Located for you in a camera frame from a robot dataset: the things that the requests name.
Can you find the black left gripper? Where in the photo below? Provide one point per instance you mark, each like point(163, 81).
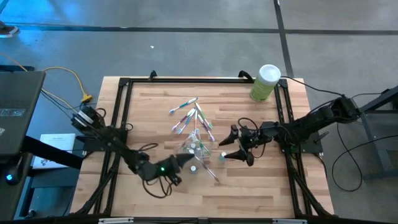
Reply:
point(171, 171)

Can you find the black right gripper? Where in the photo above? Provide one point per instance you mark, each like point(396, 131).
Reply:
point(250, 140)

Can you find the teal mouthwash bottle white cap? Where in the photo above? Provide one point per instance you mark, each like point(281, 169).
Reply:
point(191, 151)
point(193, 145)
point(223, 154)

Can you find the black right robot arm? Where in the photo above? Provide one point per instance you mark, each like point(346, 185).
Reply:
point(304, 126)

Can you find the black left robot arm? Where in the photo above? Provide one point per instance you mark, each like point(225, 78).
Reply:
point(115, 143)

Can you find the small white cap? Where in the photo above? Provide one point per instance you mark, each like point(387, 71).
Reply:
point(193, 168)

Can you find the green disinfecting wipes canister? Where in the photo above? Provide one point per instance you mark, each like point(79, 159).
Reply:
point(264, 84)

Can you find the white booklet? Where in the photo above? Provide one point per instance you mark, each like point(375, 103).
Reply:
point(59, 143)

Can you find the black diagonal bar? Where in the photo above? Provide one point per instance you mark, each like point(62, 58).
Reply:
point(53, 153)

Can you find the black side table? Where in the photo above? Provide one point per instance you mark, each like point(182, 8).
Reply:
point(370, 105)

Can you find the black device with indicator light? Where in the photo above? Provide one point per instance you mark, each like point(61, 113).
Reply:
point(15, 169)

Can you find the person's shoe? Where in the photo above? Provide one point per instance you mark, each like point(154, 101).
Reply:
point(8, 30)

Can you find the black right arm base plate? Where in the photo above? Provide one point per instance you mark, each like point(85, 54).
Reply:
point(312, 146)

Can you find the black aluminium table frame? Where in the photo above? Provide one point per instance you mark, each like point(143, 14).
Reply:
point(186, 80)

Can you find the silver metal bracket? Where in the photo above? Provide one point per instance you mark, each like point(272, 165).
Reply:
point(289, 221)
point(116, 221)

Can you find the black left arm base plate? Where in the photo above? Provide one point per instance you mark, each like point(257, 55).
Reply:
point(93, 144)

